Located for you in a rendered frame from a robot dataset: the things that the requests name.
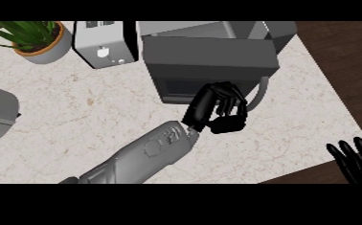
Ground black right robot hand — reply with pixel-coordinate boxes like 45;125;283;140
325;136;362;185

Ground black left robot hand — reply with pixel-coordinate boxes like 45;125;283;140
181;81;249;135

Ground dark grey microwave door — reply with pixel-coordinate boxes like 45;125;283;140
142;35;280;113

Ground grey microwave body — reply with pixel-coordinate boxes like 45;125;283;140
136;20;300;55

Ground white toaster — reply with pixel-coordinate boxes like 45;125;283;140
71;20;141;70

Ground green potted plant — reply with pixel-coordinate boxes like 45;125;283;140
0;20;74;65

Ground grey rounded appliance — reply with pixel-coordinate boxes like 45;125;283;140
0;89;22;139

